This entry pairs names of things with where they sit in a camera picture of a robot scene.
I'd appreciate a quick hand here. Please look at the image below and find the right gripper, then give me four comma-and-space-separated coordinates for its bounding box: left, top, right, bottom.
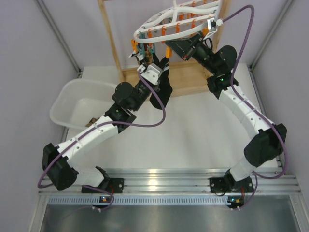
166, 31, 219, 76

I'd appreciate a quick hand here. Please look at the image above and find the orange clothespin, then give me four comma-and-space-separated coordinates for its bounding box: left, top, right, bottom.
131, 39, 138, 54
166, 47, 172, 59

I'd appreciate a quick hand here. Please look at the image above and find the white clip hanger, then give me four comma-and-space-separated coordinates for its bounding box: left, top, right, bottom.
133, 0, 223, 44

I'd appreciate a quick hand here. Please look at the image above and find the teal clothespin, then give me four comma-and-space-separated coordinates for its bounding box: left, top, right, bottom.
137, 43, 147, 57
147, 43, 156, 54

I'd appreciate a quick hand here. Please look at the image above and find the black white patterned sock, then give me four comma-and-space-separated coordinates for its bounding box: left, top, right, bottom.
129, 51, 148, 71

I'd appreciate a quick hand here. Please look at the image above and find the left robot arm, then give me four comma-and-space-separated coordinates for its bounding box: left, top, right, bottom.
42, 79, 158, 192

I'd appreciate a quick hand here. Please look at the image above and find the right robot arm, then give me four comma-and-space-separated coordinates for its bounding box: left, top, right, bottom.
165, 32, 287, 192

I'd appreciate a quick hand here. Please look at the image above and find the wooden tray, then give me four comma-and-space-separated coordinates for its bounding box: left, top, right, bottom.
120, 60, 211, 99

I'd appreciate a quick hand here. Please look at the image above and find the striped colourful sock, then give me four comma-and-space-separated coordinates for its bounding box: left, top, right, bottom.
144, 51, 154, 65

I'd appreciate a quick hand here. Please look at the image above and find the brown checkered sock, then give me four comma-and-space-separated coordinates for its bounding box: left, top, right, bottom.
86, 117, 98, 127

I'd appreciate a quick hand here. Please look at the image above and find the white plastic bin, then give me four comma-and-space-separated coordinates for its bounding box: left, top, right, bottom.
50, 79, 116, 131

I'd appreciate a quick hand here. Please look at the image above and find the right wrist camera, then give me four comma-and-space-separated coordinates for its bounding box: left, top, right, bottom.
202, 17, 223, 40

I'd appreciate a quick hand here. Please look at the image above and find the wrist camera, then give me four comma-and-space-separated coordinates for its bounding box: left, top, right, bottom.
137, 63, 163, 86
202, 17, 223, 40

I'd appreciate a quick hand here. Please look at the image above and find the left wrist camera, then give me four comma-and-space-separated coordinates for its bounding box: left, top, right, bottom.
137, 63, 163, 86

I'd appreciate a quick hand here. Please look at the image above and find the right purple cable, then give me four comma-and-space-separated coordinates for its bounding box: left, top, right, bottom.
222, 4, 288, 208

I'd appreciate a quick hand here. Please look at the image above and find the purple cable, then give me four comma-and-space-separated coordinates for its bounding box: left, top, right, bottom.
222, 4, 288, 208
37, 72, 167, 210

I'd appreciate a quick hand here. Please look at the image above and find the left wooden post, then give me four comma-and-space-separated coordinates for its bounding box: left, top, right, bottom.
97, 0, 125, 82

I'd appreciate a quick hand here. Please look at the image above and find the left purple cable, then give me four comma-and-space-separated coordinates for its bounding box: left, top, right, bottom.
37, 72, 167, 210

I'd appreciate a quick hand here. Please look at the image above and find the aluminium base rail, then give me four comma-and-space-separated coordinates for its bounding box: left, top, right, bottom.
39, 169, 301, 207

